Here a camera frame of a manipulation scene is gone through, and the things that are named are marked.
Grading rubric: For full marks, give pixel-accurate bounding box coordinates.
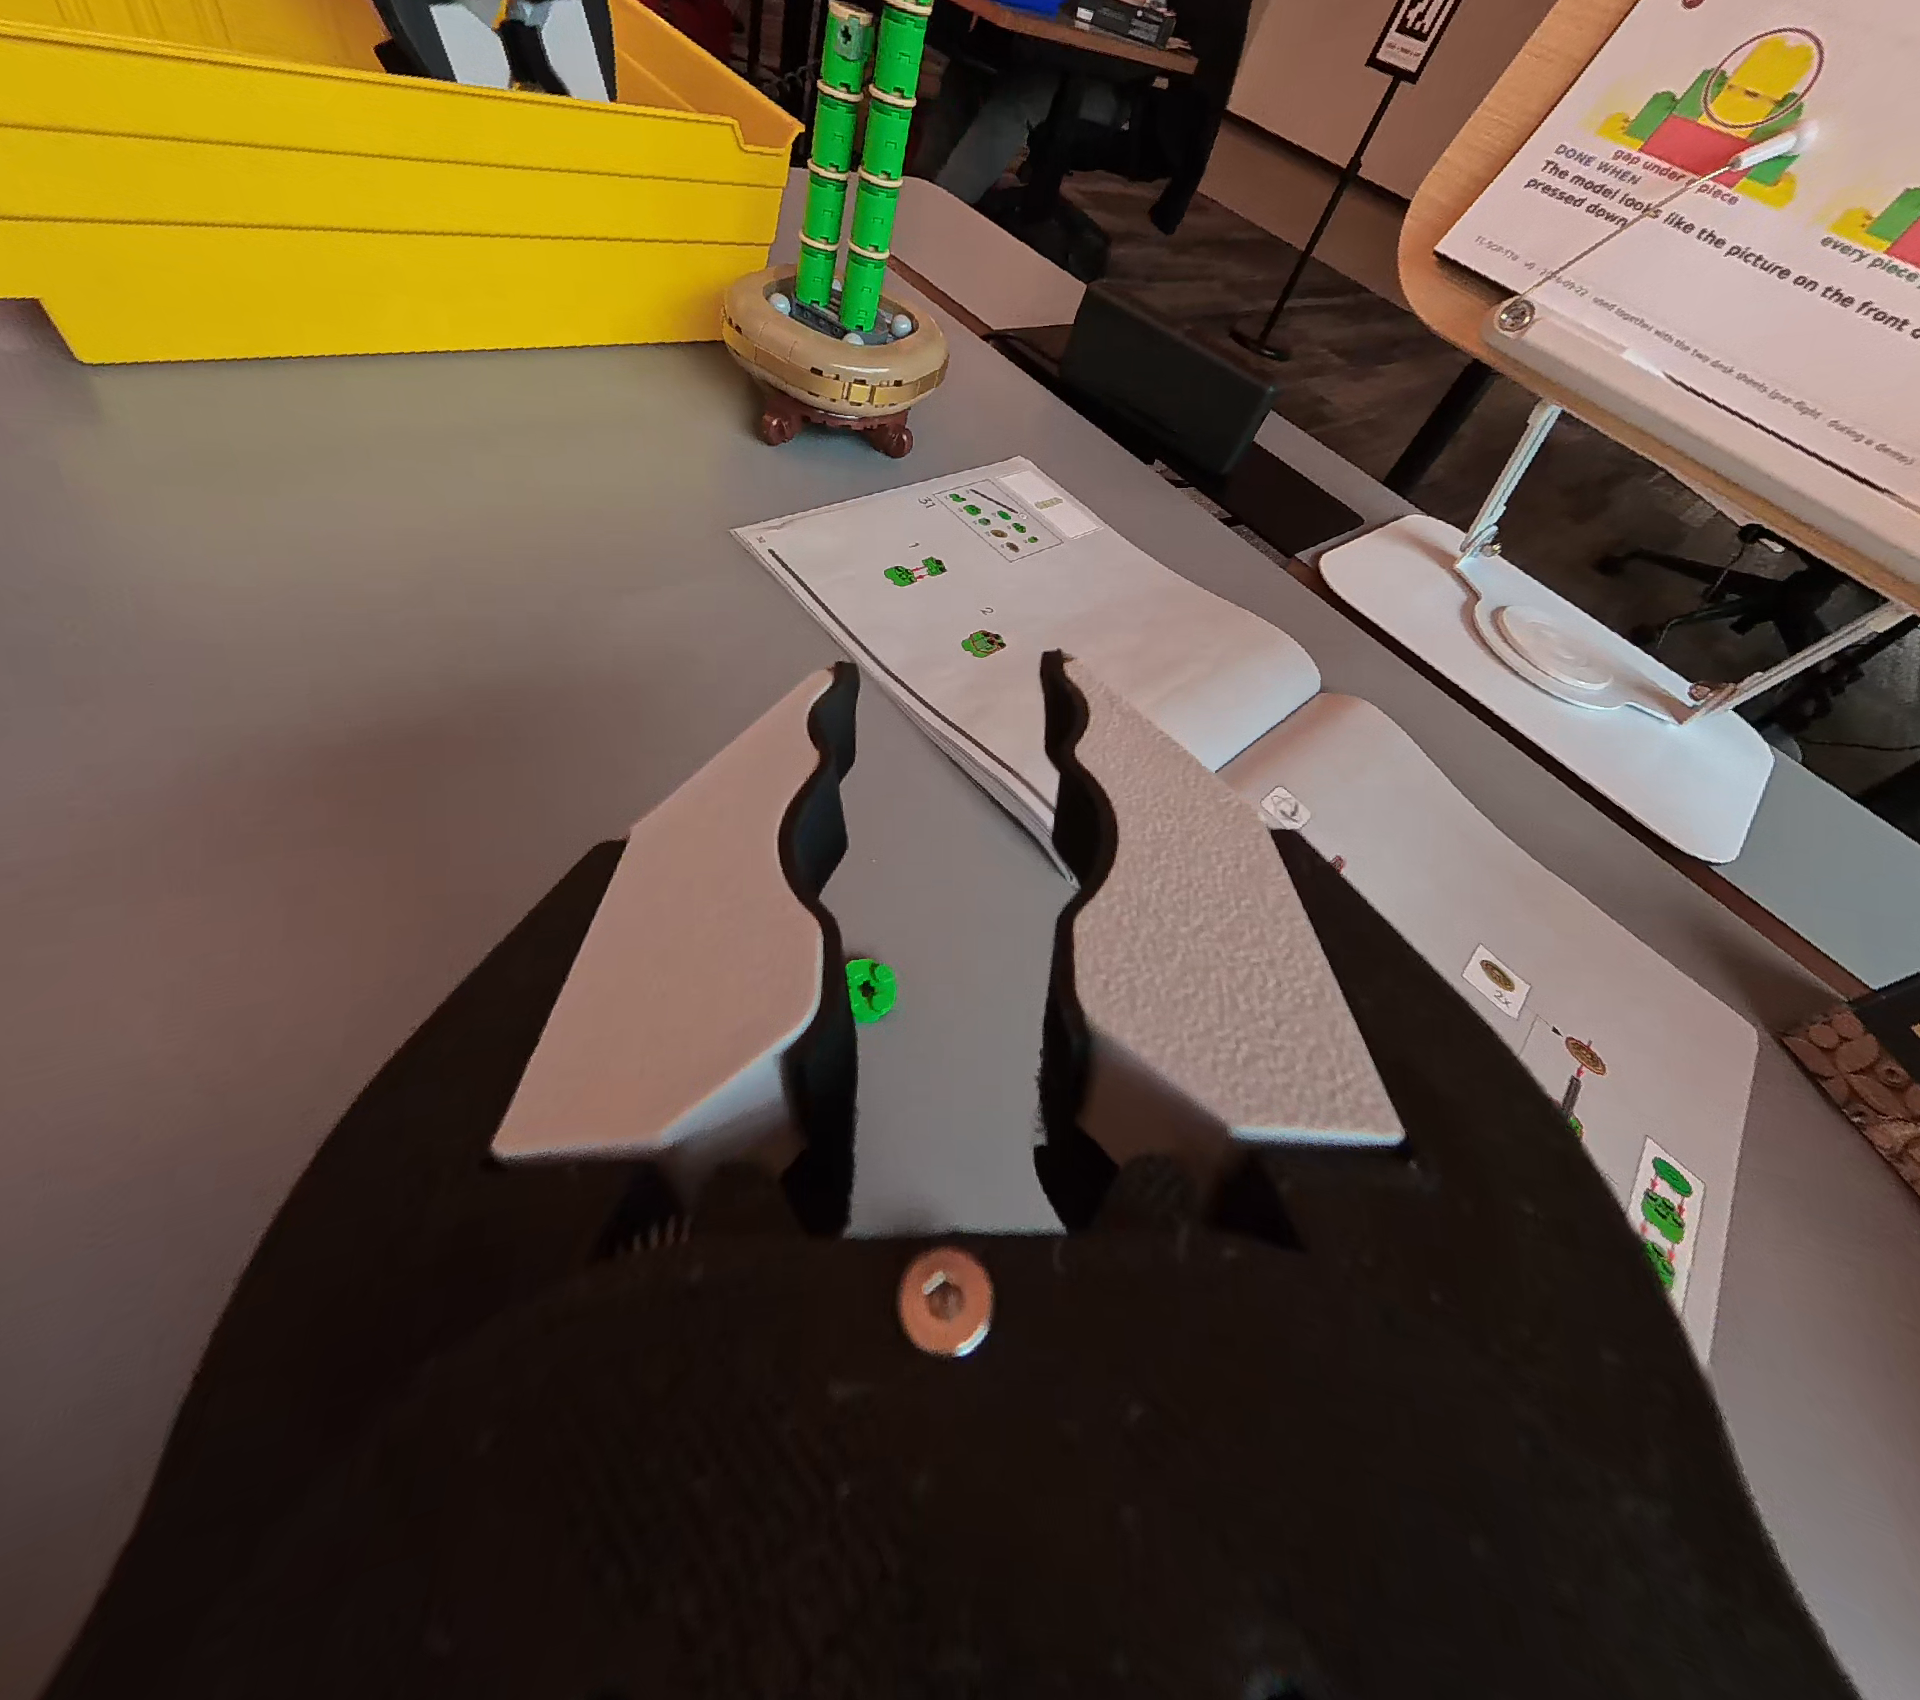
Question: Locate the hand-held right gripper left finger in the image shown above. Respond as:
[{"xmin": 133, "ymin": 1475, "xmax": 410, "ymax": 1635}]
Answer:
[{"xmin": 493, "ymin": 661, "xmax": 865, "ymax": 1237}]

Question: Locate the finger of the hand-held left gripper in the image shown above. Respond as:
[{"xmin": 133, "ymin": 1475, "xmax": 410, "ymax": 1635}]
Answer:
[
  {"xmin": 433, "ymin": 0, "xmax": 513, "ymax": 90},
  {"xmin": 529, "ymin": 0, "xmax": 614, "ymax": 101}
]

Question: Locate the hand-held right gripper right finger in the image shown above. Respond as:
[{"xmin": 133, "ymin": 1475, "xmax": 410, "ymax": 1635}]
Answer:
[{"xmin": 1033, "ymin": 645, "xmax": 1411, "ymax": 1237}]

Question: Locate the yellow plastic bin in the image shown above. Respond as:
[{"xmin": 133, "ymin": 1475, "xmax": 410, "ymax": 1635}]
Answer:
[{"xmin": 0, "ymin": 0, "xmax": 805, "ymax": 368}]

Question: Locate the green bamboo brick model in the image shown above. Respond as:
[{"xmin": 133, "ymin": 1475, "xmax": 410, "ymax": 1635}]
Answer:
[{"xmin": 721, "ymin": 0, "xmax": 953, "ymax": 459}]

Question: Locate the grey desk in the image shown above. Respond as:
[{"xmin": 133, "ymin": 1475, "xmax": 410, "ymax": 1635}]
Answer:
[{"xmin": 0, "ymin": 289, "xmax": 1920, "ymax": 1700}]

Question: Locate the building instruction booklet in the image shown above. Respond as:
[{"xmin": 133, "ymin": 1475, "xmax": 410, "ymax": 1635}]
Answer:
[{"xmin": 732, "ymin": 453, "xmax": 1761, "ymax": 1358}]

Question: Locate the black box device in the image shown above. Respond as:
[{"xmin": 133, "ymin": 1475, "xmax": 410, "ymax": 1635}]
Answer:
[{"xmin": 1069, "ymin": 277, "xmax": 1286, "ymax": 493}]

